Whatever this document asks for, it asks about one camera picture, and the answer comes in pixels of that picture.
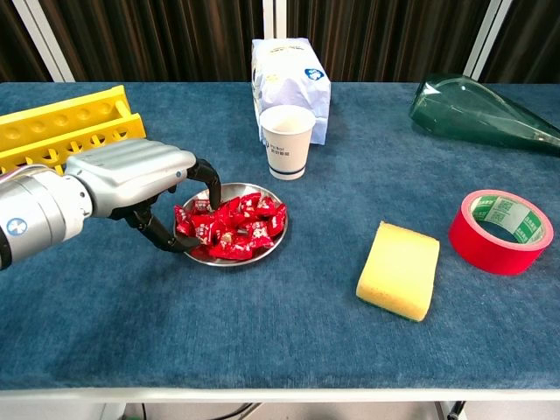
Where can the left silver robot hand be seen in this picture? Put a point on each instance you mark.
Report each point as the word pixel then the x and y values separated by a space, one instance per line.
pixel 131 175

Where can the round steel plate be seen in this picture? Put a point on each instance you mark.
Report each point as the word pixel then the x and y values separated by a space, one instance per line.
pixel 238 189

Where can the white paper cup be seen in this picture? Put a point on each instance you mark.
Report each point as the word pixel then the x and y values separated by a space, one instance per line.
pixel 286 149

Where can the yellow plastic tube rack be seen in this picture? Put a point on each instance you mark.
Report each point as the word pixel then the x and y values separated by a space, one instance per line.
pixel 133 127

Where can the blue table cloth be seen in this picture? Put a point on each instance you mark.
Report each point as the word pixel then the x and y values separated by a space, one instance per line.
pixel 175 315

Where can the white blue paper bag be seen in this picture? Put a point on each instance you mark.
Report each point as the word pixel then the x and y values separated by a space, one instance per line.
pixel 289 74

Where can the yellow sponge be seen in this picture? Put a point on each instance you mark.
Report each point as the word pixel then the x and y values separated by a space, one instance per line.
pixel 398 271

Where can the green spray bottle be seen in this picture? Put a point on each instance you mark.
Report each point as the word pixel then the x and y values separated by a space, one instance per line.
pixel 459 109

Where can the red tape roll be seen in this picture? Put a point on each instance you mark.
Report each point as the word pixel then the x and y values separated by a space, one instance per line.
pixel 481 254

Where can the white aluminium post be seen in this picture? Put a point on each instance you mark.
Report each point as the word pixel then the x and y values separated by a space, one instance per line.
pixel 490 39
pixel 275 19
pixel 44 44

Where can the white table frame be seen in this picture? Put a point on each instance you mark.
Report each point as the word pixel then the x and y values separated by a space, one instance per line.
pixel 280 395

